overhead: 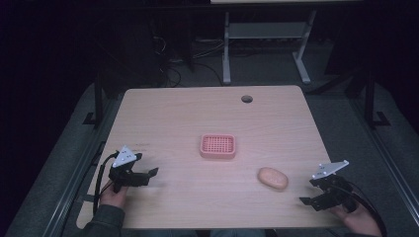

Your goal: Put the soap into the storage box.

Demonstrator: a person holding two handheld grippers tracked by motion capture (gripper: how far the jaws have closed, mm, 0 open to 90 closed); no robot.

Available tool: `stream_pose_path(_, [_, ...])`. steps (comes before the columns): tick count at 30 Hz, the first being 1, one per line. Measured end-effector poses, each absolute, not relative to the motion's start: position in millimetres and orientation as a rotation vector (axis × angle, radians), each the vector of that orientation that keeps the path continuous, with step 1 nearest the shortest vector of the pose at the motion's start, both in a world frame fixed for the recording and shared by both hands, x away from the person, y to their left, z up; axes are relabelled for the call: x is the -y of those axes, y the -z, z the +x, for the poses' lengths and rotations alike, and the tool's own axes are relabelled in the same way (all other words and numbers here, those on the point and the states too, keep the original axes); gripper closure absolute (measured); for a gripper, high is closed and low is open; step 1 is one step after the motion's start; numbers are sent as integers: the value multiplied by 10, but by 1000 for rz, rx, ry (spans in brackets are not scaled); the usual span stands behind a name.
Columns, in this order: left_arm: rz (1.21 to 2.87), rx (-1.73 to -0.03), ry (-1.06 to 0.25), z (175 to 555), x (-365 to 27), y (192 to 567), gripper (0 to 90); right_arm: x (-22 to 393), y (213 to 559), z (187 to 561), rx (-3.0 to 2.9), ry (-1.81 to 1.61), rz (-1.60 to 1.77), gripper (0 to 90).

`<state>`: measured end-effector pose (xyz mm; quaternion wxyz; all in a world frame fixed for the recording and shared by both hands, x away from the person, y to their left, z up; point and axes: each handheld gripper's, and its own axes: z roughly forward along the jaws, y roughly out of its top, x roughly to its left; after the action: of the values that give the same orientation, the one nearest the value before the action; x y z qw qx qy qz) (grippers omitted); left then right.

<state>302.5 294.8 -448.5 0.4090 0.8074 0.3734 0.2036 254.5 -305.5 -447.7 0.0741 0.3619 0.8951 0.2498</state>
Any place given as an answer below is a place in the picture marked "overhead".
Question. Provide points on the person's right hand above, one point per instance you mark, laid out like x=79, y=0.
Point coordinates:
x=357, y=220

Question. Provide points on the pink soap dish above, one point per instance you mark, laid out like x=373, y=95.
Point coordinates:
x=217, y=146

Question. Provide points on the black metal post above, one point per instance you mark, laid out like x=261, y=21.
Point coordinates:
x=369, y=98
x=98, y=98

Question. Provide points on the grey metal stand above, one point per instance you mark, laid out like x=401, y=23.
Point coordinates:
x=263, y=30

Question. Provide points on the person's left hand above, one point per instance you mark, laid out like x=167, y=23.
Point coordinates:
x=112, y=197

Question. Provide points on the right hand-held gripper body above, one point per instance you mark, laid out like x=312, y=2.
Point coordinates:
x=332, y=189

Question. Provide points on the bread roll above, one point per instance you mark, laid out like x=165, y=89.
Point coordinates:
x=272, y=178

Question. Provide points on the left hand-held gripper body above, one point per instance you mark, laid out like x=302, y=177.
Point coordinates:
x=122, y=157

